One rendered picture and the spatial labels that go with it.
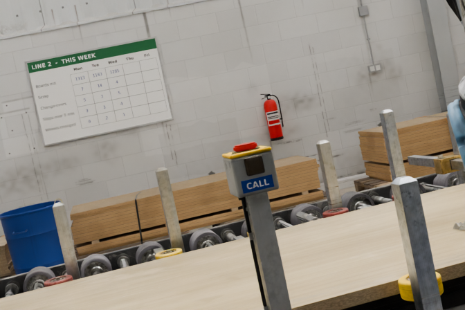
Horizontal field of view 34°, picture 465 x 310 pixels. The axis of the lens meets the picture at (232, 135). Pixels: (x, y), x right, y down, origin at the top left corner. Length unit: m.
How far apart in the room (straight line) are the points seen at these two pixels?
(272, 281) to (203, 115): 7.27
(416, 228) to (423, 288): 0.10
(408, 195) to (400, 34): 7.79
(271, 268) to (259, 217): 0.09
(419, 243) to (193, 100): 7.23
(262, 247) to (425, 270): 0.29
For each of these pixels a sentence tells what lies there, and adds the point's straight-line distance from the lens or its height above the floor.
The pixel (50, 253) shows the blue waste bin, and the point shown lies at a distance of 6.84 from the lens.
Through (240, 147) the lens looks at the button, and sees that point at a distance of 1.23.
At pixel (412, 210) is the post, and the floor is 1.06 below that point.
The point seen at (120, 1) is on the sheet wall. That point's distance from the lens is 8.54.
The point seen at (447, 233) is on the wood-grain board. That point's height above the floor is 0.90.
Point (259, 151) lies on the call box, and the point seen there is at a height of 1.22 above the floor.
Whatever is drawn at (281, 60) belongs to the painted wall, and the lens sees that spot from 8.66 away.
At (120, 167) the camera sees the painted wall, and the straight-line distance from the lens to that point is 8.46.
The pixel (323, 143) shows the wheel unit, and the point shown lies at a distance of 2.41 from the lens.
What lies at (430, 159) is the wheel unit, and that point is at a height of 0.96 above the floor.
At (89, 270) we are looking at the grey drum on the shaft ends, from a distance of 2.73.
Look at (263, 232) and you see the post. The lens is 1.25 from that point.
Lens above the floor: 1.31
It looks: 3 degrees down
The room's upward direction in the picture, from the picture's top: 12 degrees counter-clockwise
